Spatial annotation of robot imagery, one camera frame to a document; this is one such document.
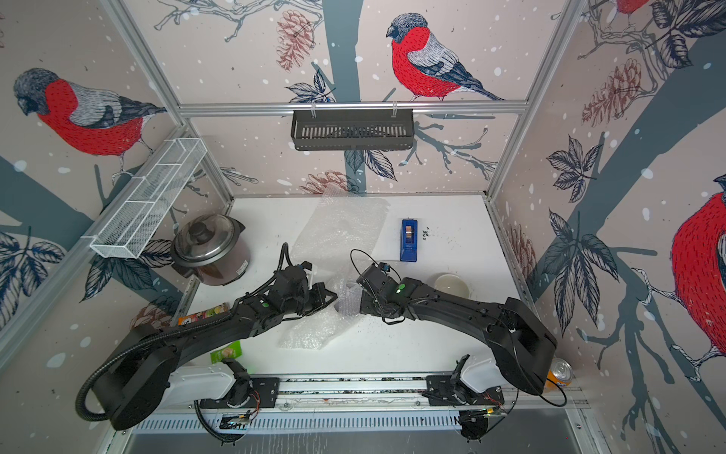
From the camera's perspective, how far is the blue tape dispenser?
100 centimetres

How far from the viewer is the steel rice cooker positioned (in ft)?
2.77

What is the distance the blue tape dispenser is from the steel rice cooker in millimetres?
565
